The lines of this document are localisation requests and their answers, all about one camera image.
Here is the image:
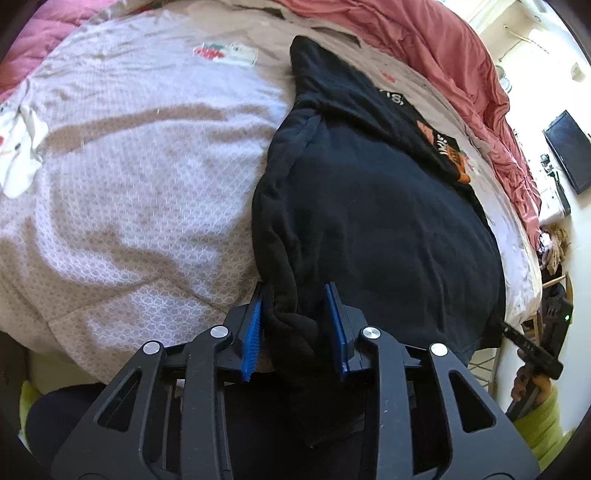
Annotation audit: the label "black sweatshirt orange cuffs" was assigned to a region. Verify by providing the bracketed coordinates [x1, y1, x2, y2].
[252, 36, 506, 366]

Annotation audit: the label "black monitor screen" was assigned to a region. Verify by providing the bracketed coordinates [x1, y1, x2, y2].
[543, 110, 591, 194]

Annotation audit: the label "beige strawberry bear bedsheet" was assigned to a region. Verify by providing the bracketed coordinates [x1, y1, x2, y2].
[1, 1, 542, 382]

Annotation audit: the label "salmon red duvet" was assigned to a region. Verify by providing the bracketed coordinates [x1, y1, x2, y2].
[283, 0, 542, 249]

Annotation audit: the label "pink quilted blanket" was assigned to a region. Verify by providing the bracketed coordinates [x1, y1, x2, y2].
[1, 0, 113, 102]

